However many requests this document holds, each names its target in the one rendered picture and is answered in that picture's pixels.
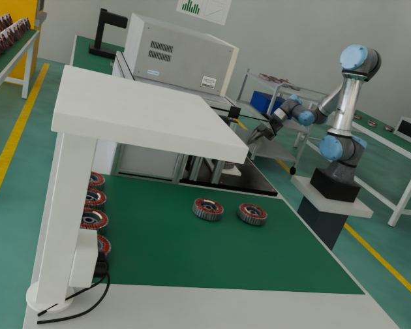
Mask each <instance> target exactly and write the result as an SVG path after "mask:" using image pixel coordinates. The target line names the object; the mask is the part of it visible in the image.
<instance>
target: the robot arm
mask: <svg viewBox="0 0 411 329"><path fill-rule="evenodd" d="M340 64H341V66H342V72H341V74H342V75H343V77H344V79H343V82H342V84H341V85H340V86H339V87H338V88H337V89H336V90H335V91H334V92H333V93H331V94H330V95H329V96H328V97H327V98H326V99H325V100H324V101H323V102H322V103H321V104H320V105H319V106H318V107H317V108H316V109H315V110H311V109H306V108H305V107H303V106H302V104H303V102H302V100H301V99H300V98H299V97H298V96H297V95H294V94H293V95H291V96H290V97H289V98H287V100H286V101H285V102H284V103H283V104H282V105H281V106H280V107H279V108H278V109H277V110H276V111H274V113H273V114H272V115H271V116H272V117H273V120H274V122H273V123H272V124H271V125H272V127H273V129H274V131H275V134H276V135H277V132H278V131H279V130H280V129H281V128H282V127H283V126H284V125H283V124H282V122H284V121H285V120H286V119H287V118H289V117H290V116H292V117H294V118H295V119H296V120H297V121H299V123H300V124H302V125H304V126H306V127H307V126H309V125H311V124H312V123H313V124H317V125H320V124H325V123H326V122H327V120H328V116H329V115H330V114H331V113H332V112H333V111H334V110H335V109H336V111H335V116H334V119H333V125H332V128H330V129H329V130H327V134H326V136H325V137H323V139H321V141H320V145H319V149H320V153H321V154H322V156H323V157H324V158H326V159H328V160H332V162H331V163H330V165H329V166H328V167H327V168H326V169H325V174H326V175H327V176H329V177H330V178H332V179H334V180H336V181H339V182H341V183H345V184H353V182H354V176H355V171H356V166H357V165H358V163H359V160H360V159H361V156H362V155H363V152H364V150H365V148H366V146H367V142H366V141H364V140H363V139H361V138H358V137H356V136H354V135H352V134H351V132H350V129H351V126H352V121H353V118H354V113H355V110H356V105H357V103H358V98H359V93H360V90H361V85H362V84H363V83H364V82H368V81H369V80H370V79H371V78H372V77H373V76H374V75H375V74H376V73H377V72H378V70H379V69H380V66H381V64H382V58H381V56H380V54H379V53H378V52H377V51H376V50H373V49H370V48H367V47H365V46H363V45H358V44H353V45H351V46H349V47H347V48H346V49H345V50H344V51H343V52H342V54H341V57H340ZM259 131H260V132H259ZM263 136H265V137H266V138H267V139H268V140H270V141H271V140H272V139H273V138H274V137H275V136H274V134H273V133H272V132H270V131H269V130H268V129H267V128H265V127H264V126H263V125H262V124H259V126H257V128H255V130H253V132H252V134H251V136H250V138H249V140H248V142H247V144H248V145H249V144H252V143H255V144H257V145H260V144H261V139H262V138H263Z"/></svg>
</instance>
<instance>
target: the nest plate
mask: <svg viewBox="0 0 411 329"><path fill-rule="evenodd" d="M204 160H205V162H206V163H207V165H208V167H209V168H210V169H211V171H213V168H214V166H215V165H214V164H213V163H212V162H211V160H212V159H210V158H206V157H205V158H204ZM222 173H224V174H232V175H236V176H241V172H240V171H239V170H238V169H237V168H236V166H235V165H234V168H233V169H224V168H223V169H222Z"/></svg>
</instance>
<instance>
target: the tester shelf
mask: <svg viewBox="0 0 411 329"><path fill-rule="evenodd" d="M123 54H124V52H120V51H117V52H116V56H115V61H116V63H117V66H118V69H119V72H120V75H121V77H122V78H125V79H129V80H134V81H137V82H142V83H146V84H151V85H154V86H159V87H165V88H168V89H173V90H176V91H182V92H185V93H190V94H193V95H199V96H201V98H202V99H203V100H204V101H205V102H206V103H207V104H208V105H209V106H210V107H211V108H212V109H213V111H214V112H215V113H216V114H217V115H221V116H226V117H229V118H235V119H238V117H239V113H240V111H241V108H240V107H239V106H238V105H237V104H236V103H234V102H233V101H232V100H231V99H229V98H228V97H227V96H226V95H225V96H224V97H220V96H218V95H213V94H209V93H204V92H201V91H196V90H193V89H188V88H184V87H179V86H174V85H171V84H166V83H162V82H158V81H154V80H149V79H146V78H141V77H137V76H133V75H132V73H131V71H130V69H129V66H128V65H127V62H126V60H125V58H124V56H123Z"/></svg>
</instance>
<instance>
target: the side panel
mask: <svg viewBox="0 0 411 329"><path fill-rule="evenodd" d="M186 157H187V154H183V153H176V152H171V151H164V150H160V149H153V148H146V147H141V146H134V145H130V144H123V143H119V142H116V143H115V148H114V154H113V157H112V162H111V166H110V171H109V173H110V175H115V176H122V177H127V178H136V179H141V180H149V181H158V182H163V183H173V184H179V180H180V177H181V173H182V171H183V167H184V164H185V160H186Z"/></svg>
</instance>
